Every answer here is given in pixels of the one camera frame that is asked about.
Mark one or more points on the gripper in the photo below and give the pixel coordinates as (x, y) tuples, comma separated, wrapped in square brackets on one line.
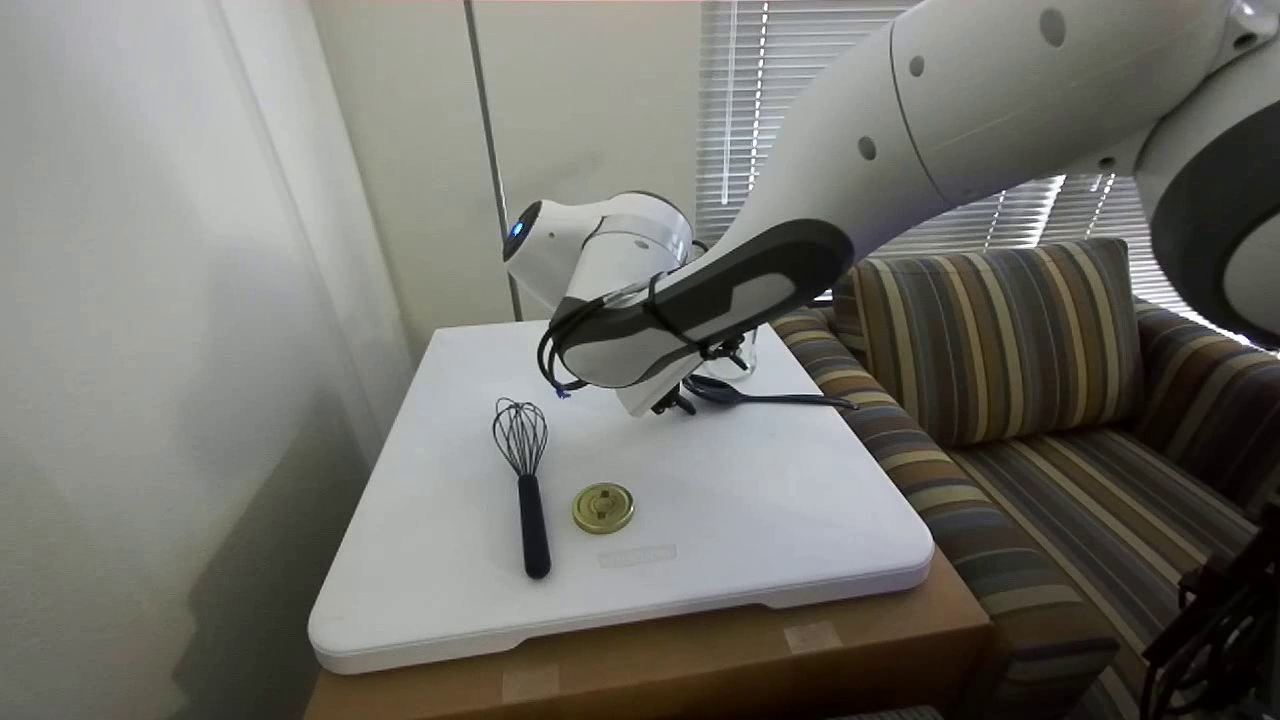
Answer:
[(676, 403)]

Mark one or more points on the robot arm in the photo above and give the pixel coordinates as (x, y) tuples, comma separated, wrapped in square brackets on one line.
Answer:
[(1000, 100)]

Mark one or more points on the glass jar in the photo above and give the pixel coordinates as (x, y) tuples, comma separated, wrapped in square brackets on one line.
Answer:
[(752, 352)]

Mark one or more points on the black spoon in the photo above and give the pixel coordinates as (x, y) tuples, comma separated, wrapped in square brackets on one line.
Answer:
[(760, 400)]

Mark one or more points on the gold jar lid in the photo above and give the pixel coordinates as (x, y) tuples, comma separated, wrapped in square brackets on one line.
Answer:
[(603, 508)]

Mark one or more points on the white plastic board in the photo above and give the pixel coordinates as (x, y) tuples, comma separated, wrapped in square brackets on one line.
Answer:
[(700, 520)]

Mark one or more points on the window blinds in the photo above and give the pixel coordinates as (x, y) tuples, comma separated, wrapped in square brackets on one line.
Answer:
[(740, 120)]

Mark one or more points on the black whisk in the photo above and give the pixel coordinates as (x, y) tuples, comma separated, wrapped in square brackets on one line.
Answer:
[(533, 520)]

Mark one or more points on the striped cushion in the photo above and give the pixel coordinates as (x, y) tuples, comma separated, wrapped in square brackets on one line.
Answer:
[(1000, 340)]

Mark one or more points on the thin grey pole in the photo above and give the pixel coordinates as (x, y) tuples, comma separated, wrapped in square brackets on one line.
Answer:
[(490, 150)]

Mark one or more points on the cardboard box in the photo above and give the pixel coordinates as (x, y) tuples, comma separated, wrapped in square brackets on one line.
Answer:
[(800, 660)]

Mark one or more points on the striped sofa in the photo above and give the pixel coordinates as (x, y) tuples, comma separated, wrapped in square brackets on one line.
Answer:
[(1100, 520)]

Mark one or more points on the stand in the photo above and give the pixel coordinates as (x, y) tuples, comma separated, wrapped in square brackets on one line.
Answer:
[(1215, 630)]

